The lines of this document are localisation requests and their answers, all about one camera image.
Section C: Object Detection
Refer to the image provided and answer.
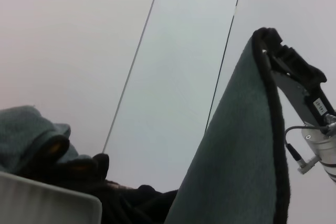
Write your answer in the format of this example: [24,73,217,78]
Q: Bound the right arm connector cable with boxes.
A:
[284,125,332,175]

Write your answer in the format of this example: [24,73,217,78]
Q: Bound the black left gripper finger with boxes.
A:
[102,184,180,224]
[93,153,110,183]

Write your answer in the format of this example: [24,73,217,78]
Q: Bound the yellow and green towel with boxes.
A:
[0,27,291,224]

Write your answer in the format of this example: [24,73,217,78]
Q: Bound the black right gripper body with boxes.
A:
[271,69,336,128]

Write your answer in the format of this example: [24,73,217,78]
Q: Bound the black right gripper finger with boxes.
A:
[264,42,328,86]

